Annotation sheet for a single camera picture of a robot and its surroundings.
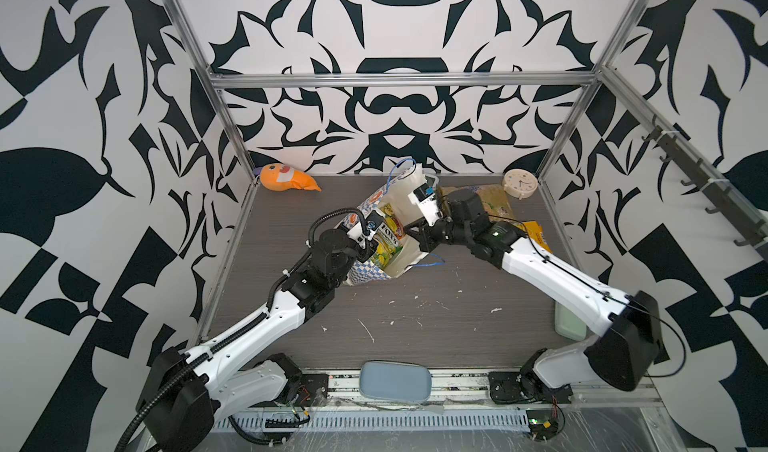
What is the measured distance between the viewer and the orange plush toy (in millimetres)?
1117

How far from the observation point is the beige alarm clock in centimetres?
116

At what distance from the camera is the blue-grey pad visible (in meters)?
0.73

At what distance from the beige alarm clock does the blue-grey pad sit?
2.35ft

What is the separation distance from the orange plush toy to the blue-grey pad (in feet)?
2.11

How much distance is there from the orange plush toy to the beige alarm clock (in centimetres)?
73
